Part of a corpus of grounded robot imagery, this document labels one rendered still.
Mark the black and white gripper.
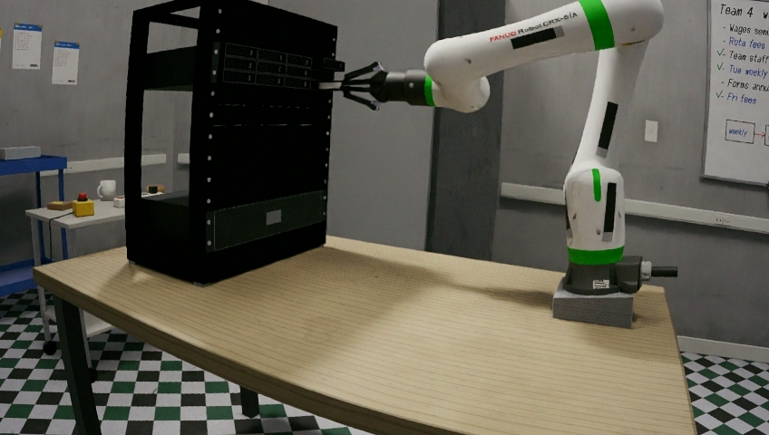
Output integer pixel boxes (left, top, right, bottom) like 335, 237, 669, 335
319, 62, 407, 111

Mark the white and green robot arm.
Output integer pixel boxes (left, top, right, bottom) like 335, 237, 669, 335
404, 0, 677, 295

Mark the black server rack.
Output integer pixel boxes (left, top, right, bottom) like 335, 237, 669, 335
124, 0, 346, 287

